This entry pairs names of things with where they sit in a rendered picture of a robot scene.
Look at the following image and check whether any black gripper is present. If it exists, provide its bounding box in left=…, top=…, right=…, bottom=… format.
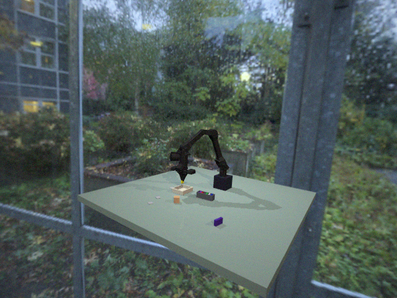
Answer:
left=171, top=161, right=195, bottom=181

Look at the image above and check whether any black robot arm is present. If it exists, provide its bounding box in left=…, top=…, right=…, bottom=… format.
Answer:
left=170, top=129, right=229, bottom=177

